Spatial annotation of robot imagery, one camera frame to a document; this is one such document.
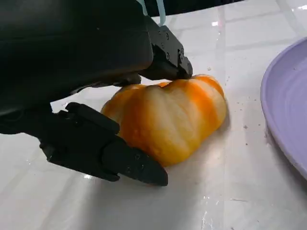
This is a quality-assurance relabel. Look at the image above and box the lilac plate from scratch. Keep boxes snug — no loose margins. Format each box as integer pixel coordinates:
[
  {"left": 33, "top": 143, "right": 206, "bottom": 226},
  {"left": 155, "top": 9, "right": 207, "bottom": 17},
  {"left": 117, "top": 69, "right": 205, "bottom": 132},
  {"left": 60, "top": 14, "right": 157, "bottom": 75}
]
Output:
[{"left": 260, "top": 36, "right": 307, "bottom": 181}]

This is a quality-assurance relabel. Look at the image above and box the pale green mug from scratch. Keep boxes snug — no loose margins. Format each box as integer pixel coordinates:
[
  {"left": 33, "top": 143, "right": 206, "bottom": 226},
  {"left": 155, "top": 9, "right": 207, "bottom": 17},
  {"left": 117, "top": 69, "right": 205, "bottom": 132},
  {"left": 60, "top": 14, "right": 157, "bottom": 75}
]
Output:
[{"left": 141, "top": 0, "right": 166, "bottom": 26}]

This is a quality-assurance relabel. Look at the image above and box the orange and white bread roll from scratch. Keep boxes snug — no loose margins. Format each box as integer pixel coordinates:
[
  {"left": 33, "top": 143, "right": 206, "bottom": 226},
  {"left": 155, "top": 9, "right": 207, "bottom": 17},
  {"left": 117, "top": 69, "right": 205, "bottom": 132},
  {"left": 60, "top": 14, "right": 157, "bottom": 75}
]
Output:
[{"left": 100, "top": 73, "right": 228, "bottom": 168}]

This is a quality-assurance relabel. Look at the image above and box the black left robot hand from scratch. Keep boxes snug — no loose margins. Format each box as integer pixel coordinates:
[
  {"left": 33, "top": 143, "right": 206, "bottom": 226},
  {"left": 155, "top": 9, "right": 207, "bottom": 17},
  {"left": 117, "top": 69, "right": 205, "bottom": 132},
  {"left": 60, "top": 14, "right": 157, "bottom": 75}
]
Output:
[{"left": 0, "top": 0, "right": 194, "bottom": 187}]

